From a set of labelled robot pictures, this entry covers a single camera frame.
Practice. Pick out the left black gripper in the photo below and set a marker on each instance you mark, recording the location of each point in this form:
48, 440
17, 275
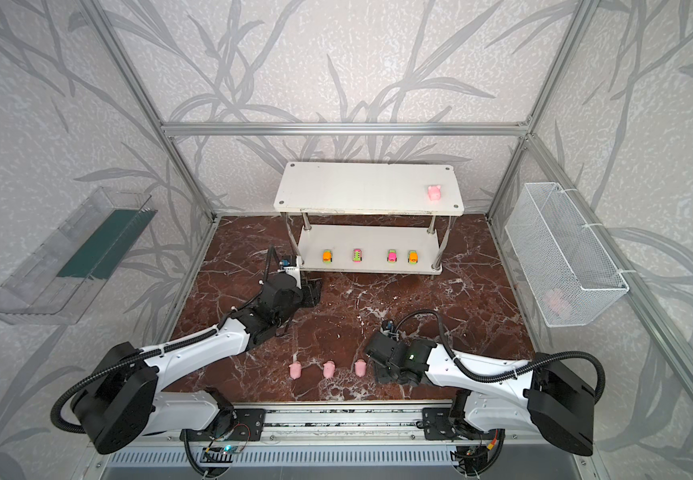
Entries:
305, 291

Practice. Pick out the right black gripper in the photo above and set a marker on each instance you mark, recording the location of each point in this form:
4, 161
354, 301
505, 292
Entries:
377, 352

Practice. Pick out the pink toy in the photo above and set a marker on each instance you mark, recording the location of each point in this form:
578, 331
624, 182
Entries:
361, 368
329, 369
435, 193
295, 370

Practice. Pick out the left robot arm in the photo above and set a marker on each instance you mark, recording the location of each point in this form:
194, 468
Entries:
127, 394

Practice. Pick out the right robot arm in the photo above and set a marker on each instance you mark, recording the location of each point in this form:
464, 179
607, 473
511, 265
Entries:
490, 384

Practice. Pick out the white two-tier shelf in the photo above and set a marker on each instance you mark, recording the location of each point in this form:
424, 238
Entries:
339, 189

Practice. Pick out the pink object in basket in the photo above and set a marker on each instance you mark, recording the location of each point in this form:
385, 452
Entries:
556, 301

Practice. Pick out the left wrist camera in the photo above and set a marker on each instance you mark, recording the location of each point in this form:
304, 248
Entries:
291, 266

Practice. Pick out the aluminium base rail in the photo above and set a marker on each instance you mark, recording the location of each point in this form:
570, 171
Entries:
291, 422

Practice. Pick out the white wire mesh basket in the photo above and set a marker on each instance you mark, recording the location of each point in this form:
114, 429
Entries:
559, 249

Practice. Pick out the clear plastic wall bin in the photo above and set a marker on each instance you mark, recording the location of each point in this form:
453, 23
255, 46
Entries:
59, 281

